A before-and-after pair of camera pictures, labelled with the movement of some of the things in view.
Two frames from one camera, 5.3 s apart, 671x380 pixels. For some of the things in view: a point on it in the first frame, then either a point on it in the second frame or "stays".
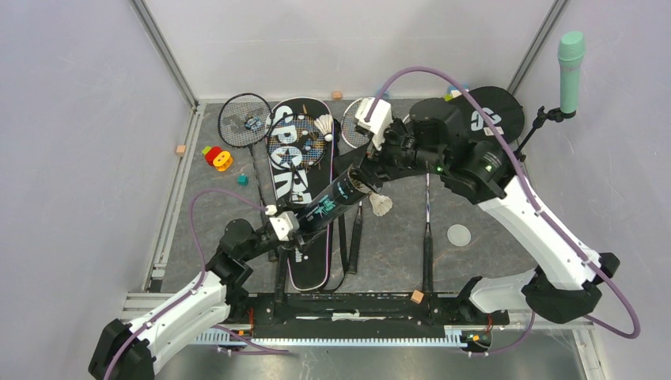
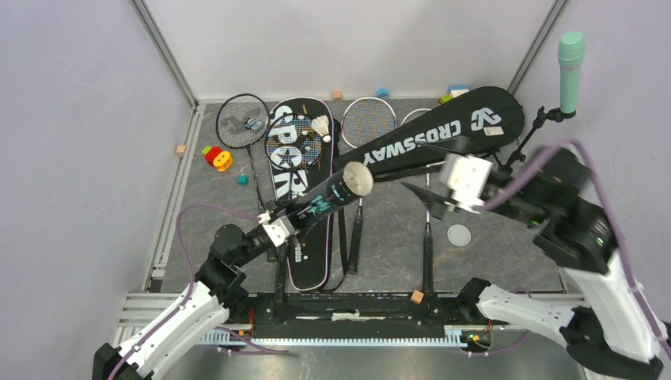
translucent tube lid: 459,234 stays
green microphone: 571,51 stays
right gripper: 388,170 to 431,199
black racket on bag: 295,142 stays
